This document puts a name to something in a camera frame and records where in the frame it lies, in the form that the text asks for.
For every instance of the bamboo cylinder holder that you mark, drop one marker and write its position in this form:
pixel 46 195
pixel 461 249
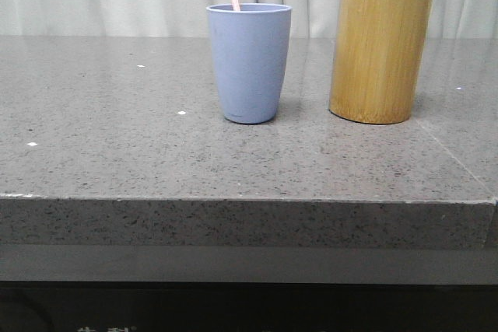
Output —
pixel 378 50

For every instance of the blue plastic cup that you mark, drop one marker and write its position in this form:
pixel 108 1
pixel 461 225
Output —
pixel 249 53

